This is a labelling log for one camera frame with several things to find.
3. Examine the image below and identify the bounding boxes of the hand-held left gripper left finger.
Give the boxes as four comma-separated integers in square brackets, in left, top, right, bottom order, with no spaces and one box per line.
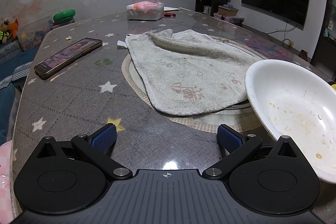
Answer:
[36,123,133,180]

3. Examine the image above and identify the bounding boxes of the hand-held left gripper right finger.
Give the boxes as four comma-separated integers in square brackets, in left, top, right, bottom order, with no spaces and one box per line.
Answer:
[202,124,299,179]

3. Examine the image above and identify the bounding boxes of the white bowl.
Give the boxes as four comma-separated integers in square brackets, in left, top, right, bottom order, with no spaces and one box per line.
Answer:
[245,59,336,184]

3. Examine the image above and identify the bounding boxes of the round beige-edged table mat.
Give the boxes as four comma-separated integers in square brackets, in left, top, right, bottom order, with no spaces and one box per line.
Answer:
[121,35,266,133]

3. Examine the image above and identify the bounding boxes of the grey printed towel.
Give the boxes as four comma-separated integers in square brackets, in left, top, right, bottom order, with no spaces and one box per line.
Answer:
[117,29,263,116]

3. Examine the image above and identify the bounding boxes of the black smartphone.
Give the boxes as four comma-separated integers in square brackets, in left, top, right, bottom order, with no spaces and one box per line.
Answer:
[34,38,103,80]

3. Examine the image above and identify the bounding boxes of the pink checked cloth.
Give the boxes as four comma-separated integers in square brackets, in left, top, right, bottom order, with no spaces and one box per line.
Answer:
[0,140,17,214]

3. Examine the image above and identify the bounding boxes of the blue patterned bedding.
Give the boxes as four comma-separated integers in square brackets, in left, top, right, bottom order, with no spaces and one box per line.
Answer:
[0,40,41,146]

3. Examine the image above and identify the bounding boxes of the pink flat boxes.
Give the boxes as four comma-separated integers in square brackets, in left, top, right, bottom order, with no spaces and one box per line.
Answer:
[214,13,235,23]

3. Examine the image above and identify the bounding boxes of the clear plastic storage box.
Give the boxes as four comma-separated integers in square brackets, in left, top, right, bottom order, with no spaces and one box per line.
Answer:
[16,15,54,52]

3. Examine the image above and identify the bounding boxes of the dark television stand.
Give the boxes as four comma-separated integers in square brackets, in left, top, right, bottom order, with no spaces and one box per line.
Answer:
[311,35,336,77]

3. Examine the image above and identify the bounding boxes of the cardboard box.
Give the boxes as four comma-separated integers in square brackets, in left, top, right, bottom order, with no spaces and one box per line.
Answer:
[218,5,239,17]

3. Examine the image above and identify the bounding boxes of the green plastic toy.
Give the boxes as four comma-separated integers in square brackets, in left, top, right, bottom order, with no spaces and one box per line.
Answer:
[53,9,76,23]

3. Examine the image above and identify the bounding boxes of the soft tissue pack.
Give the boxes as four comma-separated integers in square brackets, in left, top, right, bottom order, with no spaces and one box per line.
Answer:
[126,0,165,21]

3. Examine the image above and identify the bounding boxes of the orange plush toy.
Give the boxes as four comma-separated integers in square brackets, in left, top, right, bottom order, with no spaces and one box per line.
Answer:
[8,19,20,40]

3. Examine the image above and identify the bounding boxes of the brown teddy bear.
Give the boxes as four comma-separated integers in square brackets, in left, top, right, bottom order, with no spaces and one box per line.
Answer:
[0,22,11,44]

